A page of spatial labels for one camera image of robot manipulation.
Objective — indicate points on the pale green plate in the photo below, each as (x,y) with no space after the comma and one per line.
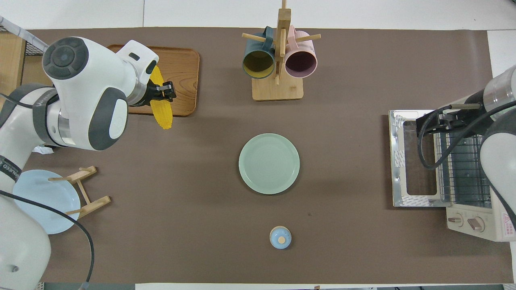
(269,164)

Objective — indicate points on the small blue bell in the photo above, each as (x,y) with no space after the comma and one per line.
(280,237)

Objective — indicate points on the wooden plate rack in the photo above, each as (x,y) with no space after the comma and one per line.
(86,201)

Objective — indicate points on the white toaster oven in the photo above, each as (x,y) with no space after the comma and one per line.
(500,225)

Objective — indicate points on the white checked cloth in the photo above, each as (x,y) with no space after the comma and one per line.
(20,30)

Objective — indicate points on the light blue plate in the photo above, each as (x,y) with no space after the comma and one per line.
(44,209)

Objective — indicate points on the wooden mug tree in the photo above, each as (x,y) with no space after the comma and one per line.
(278,90)

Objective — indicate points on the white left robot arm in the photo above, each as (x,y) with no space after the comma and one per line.
(80,92)

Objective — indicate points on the brown wooden tray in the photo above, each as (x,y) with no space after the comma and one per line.
(183,72)

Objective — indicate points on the brown table mat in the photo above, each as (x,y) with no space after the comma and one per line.
(181,241)

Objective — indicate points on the pink mug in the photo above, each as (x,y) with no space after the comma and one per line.
(301,62)

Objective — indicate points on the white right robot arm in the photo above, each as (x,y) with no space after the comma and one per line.
(500,161)

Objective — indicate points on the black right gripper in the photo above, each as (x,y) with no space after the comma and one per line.
(463,121)

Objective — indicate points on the yellow corn cob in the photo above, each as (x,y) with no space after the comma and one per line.
(163,114)

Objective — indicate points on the dark teal mug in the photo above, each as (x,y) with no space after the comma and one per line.
(258,64)

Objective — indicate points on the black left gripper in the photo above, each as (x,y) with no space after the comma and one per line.
(151,94)

